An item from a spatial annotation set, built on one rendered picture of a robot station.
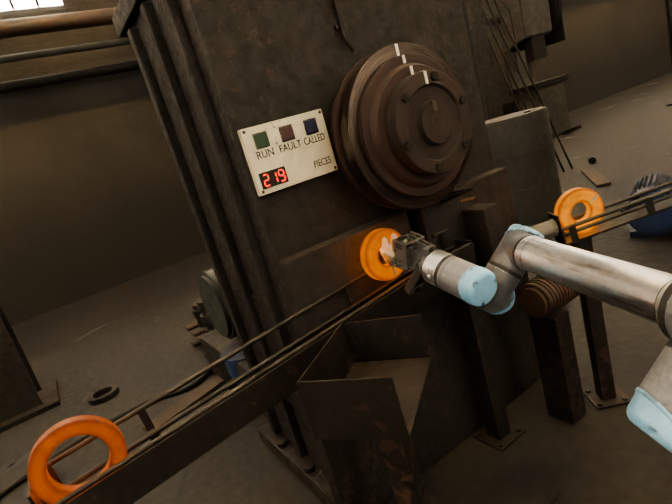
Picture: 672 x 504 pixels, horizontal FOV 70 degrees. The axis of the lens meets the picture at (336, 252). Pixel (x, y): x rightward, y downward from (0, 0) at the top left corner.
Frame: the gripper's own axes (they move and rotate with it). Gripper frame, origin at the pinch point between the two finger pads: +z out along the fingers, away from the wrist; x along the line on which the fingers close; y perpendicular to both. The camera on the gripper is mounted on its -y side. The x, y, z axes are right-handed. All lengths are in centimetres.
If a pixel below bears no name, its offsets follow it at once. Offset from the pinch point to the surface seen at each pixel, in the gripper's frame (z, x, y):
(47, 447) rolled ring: -4, 93, -7
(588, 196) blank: -24, -67, 1
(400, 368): -30.6, 21.9, -12.5
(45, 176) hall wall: 604, 53, -89
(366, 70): 9.6, -6.8, 48.0
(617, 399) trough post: -45, -64, -70
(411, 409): -43, 30, -10
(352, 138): 5.0, 3.4, 32.7
